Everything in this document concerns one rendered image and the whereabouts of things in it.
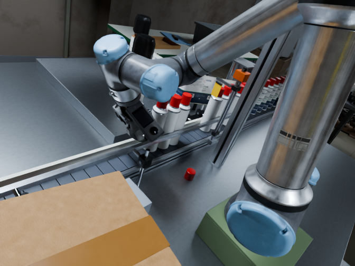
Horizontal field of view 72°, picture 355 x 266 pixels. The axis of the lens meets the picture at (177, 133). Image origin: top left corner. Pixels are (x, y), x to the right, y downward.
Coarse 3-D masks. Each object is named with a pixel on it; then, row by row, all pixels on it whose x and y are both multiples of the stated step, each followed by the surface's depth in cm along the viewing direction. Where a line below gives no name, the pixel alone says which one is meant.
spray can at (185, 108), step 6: (186, 96) 81; (186, 102) 82; (180, 108) 82; (186, 108) 83; (180, 114) 83; (186, 114) 84; (180, 120) 85; (180, 126) 86; (174, 138) 89; (174, 144) 90
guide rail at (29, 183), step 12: (216, 120) 100; (180, 132) 85; (144, 144) 73; (108, 156) 64; (72, 168) 57; (84, 168) 60; (36, 180) 52; (48, 180) 54; (0, 192) 47; (12, 192) 49
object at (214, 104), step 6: (222, 90) 96; (210, 102) 99; (216, 102) 98; (210, 108) 100; (216, 108) 100; (204, 114) 103; (210, 114) 101; (216, 114) 102; (204, 120) 103; (210, 126) 105
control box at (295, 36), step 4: (260, 0) 78; (296, 28) 72; (300, 28) 72; (296, 32) 72; (300, 32) 73; (292, 36) 73; (296, 36) 73; (288, 40) 74; (292, 40) 74; (296, 40) 74; (264, 44) 74; (288, 44) 74; (292, 44) 75; (260, 48) 76; (284, 48) 75; (288, 48) 75; (292, 48) 75; (284, 52) 76; (288, 52) 76; (284, 56) 77; (288, 56) 77
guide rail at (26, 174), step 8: (192, 120) 104; (200, 120) 108; (112, 144) 76; (120, 144) 77; (128, 144) 80; (88, 152) 70; (96, 152) 71; (104, 152) 74; (64, 160) 65; (72, 160) 67; (80, 160) 69; (32, 168) 60; (40, 168) 61; (48, 168) 62; (56, 168) 64; (8, 176) 56; (16, 176) 57; (24, 176) 58; (32, 176) 60; (0, 184) 55; (8, 184) 57
